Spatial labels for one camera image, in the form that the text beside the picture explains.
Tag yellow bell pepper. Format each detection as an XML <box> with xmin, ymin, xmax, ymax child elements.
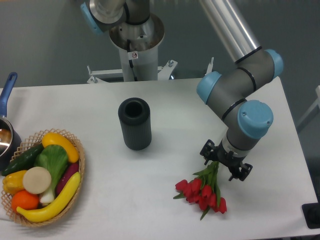
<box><xmin>2</xmin><ymin>170</ymin><xmax>27</xmax><ymax>196</ymax></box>

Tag white frame at right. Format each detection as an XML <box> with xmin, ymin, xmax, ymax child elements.
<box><xmin>296</xmin><ymin>85</ymin><xmax>320</xmax><ymax>134</ymax></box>

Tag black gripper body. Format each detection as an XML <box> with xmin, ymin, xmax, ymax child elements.
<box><xmin>216</xmin><ymin>144</ymin><xmax>245</xmax><ymax>169</ymax></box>

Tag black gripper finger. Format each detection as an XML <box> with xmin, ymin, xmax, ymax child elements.
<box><xmin>228</xmin><ymin>162</ymin><xmax>253</xmax><ymax>181</ymax></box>
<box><xmin>200</xmin><ymin>139</ymin><xmax>218</xmax><ymax>165</ymax></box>

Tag purple eggplant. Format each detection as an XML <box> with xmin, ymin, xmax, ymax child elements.
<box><xmin>55</xmin><ymin>162</ymin><xmax>79</xmax><ymax>196</ymax></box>

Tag beige round disc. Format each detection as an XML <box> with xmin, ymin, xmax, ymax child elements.
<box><xmin>22</xmin><ymin>166</ymin><xmax>52</xmax><ymax>195</ymax></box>

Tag yellow squash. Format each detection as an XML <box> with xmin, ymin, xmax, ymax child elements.
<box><xmin>41</xmin><ymin>132</ymin><xmax>80</xmax><ymax>163</ymax></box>

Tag yellow banana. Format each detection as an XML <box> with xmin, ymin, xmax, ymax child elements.
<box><xmin>16</xmin><ymin>172</ymin><xmax>81</xmax><ymax>223</ymax></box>

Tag green bok choy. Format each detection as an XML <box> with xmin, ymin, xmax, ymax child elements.
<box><xmin>34</xmin><ymin>144</ymin><xmax>68</xmax><ymax>206</ymax></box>

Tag red tulip bouquet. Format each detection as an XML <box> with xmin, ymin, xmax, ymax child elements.
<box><xmin>173</xmin><ymin>161</ymin><xmax>228</xmax><ymax>220</ymax></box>

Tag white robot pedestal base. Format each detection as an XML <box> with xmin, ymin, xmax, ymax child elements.
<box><xmin>87</xmin><ymin>13</ymin><xmax>178</xmax><ymax>84</ymax></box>

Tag black device at table edge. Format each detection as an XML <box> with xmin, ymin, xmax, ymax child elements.
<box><xmin>301</xmin><ymin>202</ymin><xmax>320</xmax><ymax>229</ymax></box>

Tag green cucumber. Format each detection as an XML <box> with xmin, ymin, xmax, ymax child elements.
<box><xmin>1</xmin><ymin>143</ymin><xmax>44</xmax><ymax>177</ymax></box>

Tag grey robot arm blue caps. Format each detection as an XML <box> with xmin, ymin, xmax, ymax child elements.
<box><xmin>80</xmin><ymin>0</ymin><xmax>284</xmax><ymax>181</ymax></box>

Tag dark grey ribbed vase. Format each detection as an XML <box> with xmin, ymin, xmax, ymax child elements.
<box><xmin>118</xmin><ymin>97</ymin><xmax>152</xmax><ymax>151</ymax></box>

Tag woven wicker basket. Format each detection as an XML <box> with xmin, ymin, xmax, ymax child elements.
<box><xmin>1</xmin><ymin>128</ymin><xmax>85</xmax><ymax>227</ymax></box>

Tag blue handled saucepan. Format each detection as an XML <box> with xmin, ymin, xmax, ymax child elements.
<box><xmin>0</xmin><ymin>72</ymin><xmax>22</xmax><ymax>171</ymax></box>

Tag orange fruit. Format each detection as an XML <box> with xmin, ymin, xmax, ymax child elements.
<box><xmin>11</xmin><ymin>190</ymin><xmax>39</xmax><ymax>213</ymax></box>

